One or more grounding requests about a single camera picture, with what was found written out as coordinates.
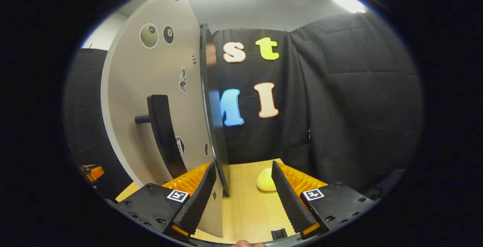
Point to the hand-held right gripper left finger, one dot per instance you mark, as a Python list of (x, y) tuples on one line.
[(198, 201)]

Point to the grey cabinet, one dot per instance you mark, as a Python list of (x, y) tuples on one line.
[(216, 126)]

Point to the black backdrop cloth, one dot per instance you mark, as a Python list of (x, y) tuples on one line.
[(351, 100)]

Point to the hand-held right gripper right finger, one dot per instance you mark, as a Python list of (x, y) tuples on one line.
[(288, 198)]

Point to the narrow ceiling light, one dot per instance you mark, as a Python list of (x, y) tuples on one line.
[(349, 2)]

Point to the yellow plush toy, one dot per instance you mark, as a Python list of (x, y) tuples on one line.
[(266, 181)]

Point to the grey cabinet door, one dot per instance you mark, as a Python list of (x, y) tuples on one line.
[(151, 77)]

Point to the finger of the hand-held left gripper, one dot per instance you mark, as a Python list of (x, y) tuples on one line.
[(96, 172)]

